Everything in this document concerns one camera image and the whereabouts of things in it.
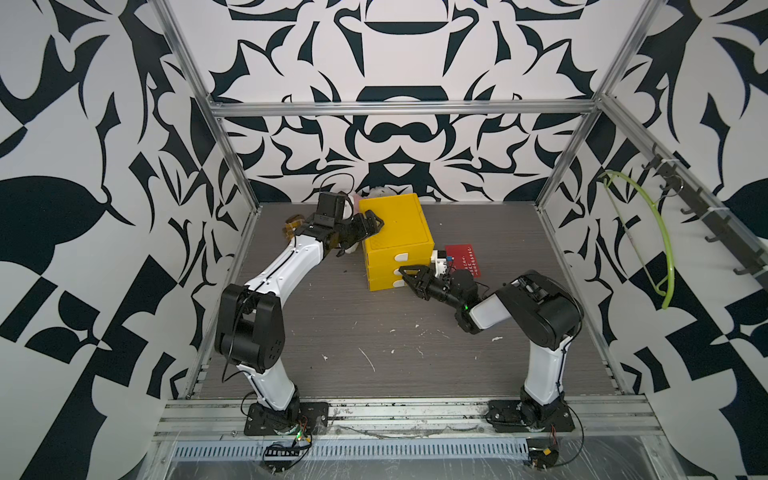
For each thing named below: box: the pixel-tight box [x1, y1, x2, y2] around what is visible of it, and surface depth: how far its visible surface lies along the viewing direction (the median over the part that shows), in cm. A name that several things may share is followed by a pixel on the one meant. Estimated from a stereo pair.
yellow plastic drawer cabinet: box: [359, 193, 435, 292], surface depth 87 cm
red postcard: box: [445, 244, 481, 278], surface depth 107 cm
